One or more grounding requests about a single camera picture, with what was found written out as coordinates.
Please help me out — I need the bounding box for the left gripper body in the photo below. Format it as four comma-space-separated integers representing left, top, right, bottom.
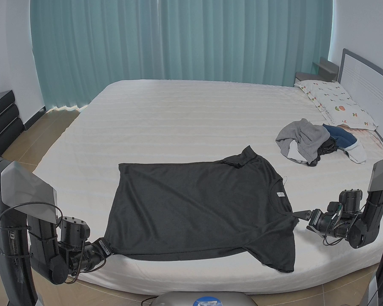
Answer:
84, 237, 115, 269

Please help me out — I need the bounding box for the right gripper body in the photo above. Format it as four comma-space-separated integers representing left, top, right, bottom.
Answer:
307, 208, 341, 238

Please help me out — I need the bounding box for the black T-shirt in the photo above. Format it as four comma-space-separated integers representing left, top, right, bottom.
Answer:
105, 145, 300, 273

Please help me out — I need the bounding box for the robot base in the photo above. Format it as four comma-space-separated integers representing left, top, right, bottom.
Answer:
153, 291, 259, 306

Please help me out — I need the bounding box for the pile of clothes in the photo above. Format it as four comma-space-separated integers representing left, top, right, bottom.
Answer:
275, 118, 367, 167

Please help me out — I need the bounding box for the bed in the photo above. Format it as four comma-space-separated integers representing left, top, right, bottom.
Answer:
32, 48, 383, 294

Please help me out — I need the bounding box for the white printed pillow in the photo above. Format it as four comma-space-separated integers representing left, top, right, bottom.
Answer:
294, 79, 379, 130

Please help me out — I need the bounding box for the grey bedside table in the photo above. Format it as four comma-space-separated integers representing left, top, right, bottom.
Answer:
295, 57, 340, 83

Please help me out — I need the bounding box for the black chest of drawers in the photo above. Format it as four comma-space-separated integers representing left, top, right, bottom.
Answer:
0, 90, 24, 159

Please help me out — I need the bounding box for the blue-green curtain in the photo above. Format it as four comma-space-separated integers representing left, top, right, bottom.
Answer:
158, 0, 334, 85
30, 0, 161, 111

